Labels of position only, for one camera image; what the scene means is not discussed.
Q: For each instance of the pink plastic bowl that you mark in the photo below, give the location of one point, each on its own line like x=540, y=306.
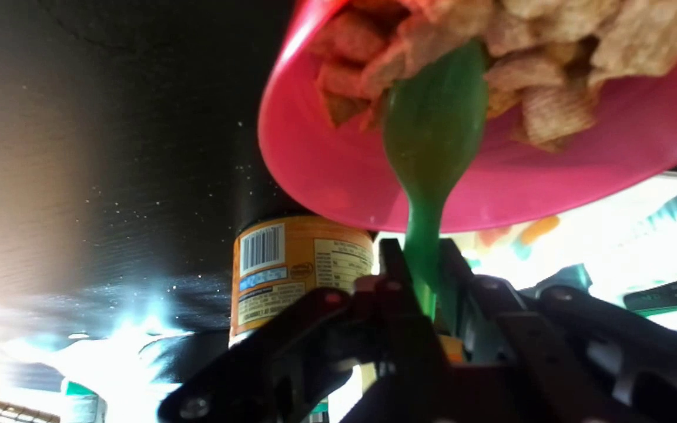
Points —
x=340, y=172

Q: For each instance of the yellow jar with barcode label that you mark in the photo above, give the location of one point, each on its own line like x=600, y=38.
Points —
x=299, y=259

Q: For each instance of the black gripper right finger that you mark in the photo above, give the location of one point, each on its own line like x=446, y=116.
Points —
x=531, y=338

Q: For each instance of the brown cereal squares heap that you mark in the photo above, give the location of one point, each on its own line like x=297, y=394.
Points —
x=559, y=109

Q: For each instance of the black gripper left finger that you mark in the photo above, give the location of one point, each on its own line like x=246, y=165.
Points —
x=410, y=344

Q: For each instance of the window blinds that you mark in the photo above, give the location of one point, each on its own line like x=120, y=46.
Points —
x=1, y=408

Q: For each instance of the green plastic spoon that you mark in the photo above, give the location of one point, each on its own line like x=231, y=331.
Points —
x=433, y=126

